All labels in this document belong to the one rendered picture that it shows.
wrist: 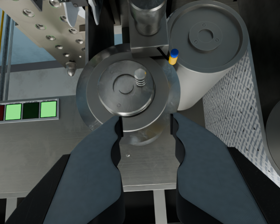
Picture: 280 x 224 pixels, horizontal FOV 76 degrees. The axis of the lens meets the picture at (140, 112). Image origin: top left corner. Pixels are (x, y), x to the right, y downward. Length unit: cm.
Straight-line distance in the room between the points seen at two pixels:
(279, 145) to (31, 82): 296
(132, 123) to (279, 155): 20
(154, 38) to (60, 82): 261
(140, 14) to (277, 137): 23
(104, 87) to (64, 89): 252
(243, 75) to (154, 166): 37
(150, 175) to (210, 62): 39
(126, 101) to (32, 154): 50
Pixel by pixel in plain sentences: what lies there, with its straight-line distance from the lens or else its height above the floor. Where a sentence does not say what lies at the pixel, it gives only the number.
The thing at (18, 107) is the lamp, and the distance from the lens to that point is 72.
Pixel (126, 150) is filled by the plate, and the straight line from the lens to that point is 57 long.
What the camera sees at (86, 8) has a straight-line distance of 35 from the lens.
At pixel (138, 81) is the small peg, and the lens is 21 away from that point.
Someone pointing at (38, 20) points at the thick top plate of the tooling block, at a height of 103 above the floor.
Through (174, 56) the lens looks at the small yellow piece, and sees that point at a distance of 21.
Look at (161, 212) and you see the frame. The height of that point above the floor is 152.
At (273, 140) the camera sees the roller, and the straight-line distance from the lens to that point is 30.
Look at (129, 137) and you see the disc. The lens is 24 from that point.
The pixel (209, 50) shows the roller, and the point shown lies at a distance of 29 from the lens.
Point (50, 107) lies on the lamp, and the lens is 66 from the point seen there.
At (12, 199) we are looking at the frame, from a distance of 74.
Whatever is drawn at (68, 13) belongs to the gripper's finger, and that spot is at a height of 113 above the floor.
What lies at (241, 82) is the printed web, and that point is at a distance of 33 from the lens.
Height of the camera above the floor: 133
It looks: 11 degrees down
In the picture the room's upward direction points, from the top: 176 degrees clockwise
